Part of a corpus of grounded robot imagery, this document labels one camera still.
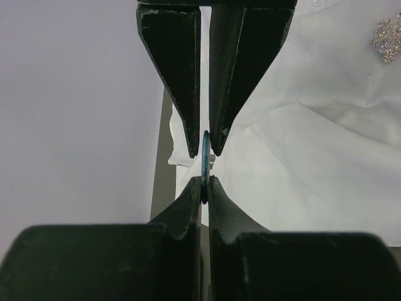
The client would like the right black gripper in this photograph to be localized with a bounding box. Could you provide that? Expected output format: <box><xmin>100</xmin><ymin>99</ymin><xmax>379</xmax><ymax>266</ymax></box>
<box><xmin>136</xmin><ymin>0</ymin><xmax>298</xmax><ymax>159</ymax></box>

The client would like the sparkly snowflake brooch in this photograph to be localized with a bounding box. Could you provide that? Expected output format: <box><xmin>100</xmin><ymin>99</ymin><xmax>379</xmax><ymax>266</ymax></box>
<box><xmin>368</xmin><ymin>13</ymin><xmax>400</xmax><ymax>63</ymax></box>

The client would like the white shirt garment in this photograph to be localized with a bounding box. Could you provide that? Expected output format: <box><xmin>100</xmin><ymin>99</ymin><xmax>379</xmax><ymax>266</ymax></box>
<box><xmin>167</xmin><ymin>0</ymin><xmax>401</xmax><ymax>247</ymax></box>

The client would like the round clear blue brooch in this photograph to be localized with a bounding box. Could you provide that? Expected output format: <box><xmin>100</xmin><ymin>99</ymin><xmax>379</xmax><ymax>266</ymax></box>
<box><xmin>201</xmin><ymin>130</ymin><xmax>216</xmax><ymax>204</ymax></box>

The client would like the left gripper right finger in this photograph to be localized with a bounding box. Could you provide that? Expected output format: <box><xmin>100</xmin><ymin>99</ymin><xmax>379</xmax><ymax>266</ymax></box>
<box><xmin>208</xmin><ymin>176</ymin><xmax>400</xmax><ymax>300</ymax></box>

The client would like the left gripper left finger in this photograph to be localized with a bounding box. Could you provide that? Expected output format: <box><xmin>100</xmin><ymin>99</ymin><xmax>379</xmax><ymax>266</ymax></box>
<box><xmin>1</xmin><ymin>177</ymin><xmax>201</xmax><ymax>300</ymax></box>

